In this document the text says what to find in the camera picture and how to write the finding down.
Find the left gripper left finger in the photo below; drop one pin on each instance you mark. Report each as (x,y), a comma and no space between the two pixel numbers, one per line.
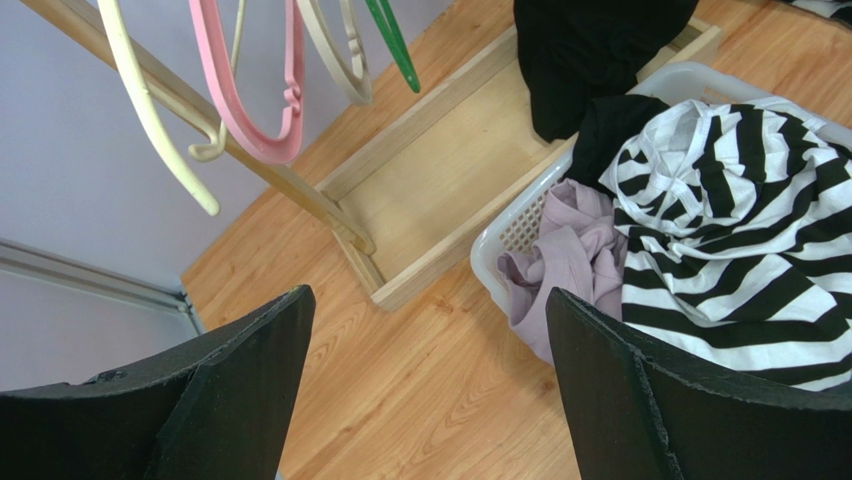
(218,406)

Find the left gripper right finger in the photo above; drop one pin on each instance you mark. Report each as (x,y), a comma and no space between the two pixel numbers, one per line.
(639,408)

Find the wooden clothes rack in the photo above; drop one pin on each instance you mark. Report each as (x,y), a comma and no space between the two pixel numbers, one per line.
(409,203)

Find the striped tank top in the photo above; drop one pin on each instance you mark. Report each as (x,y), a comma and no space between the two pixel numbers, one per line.
(738,226)

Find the green hanger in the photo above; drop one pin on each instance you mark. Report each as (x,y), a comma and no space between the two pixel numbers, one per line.
(385,20)

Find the zebra print blanket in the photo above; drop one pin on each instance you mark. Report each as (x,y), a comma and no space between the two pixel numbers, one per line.
(837,11)

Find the black tank top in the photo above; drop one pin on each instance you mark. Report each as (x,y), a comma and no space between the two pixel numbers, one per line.
(571,52)
(608,123)

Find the white plastic basket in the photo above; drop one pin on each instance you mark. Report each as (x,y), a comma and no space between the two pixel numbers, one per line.
(517,225)

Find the cream hanger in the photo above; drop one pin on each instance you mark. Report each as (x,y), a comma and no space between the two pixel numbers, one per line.
(140,95)

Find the mauve pink tank top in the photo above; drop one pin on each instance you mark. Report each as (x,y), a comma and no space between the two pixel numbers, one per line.
(578,249)

